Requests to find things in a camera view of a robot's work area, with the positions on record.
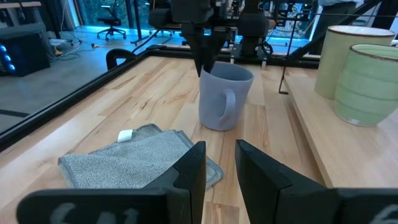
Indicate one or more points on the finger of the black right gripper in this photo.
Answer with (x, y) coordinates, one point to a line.
(194, 46)
(214, 46)

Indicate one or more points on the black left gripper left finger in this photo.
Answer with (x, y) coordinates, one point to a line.
(186, 193)

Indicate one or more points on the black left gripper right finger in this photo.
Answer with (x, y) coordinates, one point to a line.
(267, 193)

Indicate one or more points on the blue-grey ceramic mug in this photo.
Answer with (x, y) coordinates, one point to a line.
(217, 102)

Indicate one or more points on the cream ceramic mug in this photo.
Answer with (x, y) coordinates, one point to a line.
(339, 59)

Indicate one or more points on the green ceramic mug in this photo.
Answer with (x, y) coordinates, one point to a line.
(367, 90)

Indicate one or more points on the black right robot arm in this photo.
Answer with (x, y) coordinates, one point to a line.
(253, 28)

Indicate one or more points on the grey folded cloth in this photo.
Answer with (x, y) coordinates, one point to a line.
(133, 165)

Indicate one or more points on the black office chair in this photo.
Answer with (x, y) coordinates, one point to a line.
(112, 21)

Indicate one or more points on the person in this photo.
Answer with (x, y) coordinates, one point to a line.
(335, 12)

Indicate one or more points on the computer tower with blue lights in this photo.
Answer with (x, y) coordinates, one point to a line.
(25, 53)

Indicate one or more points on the black metal table frame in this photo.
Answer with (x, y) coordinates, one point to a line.
(62, 102)

